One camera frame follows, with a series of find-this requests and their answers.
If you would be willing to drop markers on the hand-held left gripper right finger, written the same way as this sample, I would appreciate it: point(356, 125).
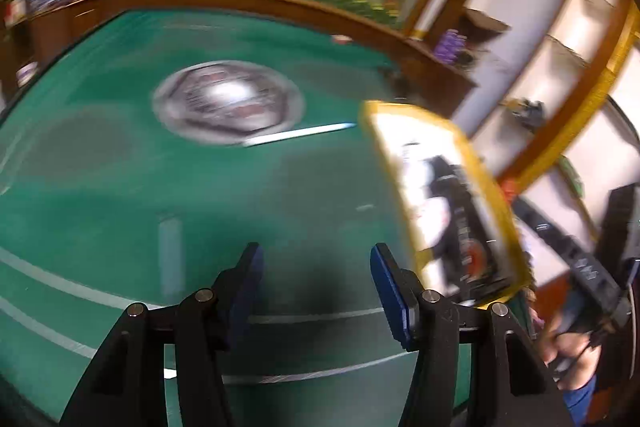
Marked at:
point(395, 303)

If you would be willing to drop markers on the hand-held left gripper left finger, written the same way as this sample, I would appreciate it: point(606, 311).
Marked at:
point(247, 288)

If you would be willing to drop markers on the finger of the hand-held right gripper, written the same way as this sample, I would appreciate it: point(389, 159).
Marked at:
point(555, 232)

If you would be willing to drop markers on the black tape roll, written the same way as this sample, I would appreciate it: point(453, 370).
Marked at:
point(457, 252)

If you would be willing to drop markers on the gold-edged storage box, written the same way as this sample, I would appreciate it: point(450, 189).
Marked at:
point(425, 142)

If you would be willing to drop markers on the person's right hand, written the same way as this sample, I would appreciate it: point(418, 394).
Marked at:
point(565, 352)

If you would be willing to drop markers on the red plastic bag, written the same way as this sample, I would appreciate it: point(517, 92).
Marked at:
point(509, 190)

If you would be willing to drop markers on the black fabric bundle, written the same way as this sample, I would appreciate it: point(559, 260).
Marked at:
point(527, 113)

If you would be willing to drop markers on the white pen blue cap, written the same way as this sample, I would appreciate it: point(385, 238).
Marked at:
point(300, 134)

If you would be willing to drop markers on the round mahjong control panel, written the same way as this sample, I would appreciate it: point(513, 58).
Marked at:
point(227, 102)

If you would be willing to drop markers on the wooden corner cabinet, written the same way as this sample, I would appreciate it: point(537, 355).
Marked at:
point(435, 77)

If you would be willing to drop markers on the small red white roll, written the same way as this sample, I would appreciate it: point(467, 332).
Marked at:
point(342, 40)

